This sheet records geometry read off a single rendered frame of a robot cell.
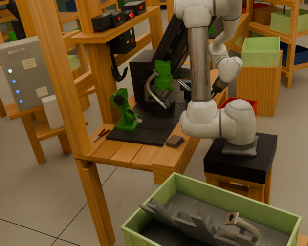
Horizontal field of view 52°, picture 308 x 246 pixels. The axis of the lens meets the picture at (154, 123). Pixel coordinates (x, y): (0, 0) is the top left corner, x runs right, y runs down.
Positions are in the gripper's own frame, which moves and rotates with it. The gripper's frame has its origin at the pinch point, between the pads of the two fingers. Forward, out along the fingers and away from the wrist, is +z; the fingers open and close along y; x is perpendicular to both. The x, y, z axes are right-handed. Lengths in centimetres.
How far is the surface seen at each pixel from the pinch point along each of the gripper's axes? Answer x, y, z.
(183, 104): 12.4, 13.4, 16.5
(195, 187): -16, -76, -5
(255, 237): -33, -113, -38
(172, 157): 0, -53, 8
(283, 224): -51, -86, -27
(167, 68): 35.3, 3.9, -6.4
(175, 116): 11.7, -5.9, 15.9
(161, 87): 31.6, 0.4, 6.9
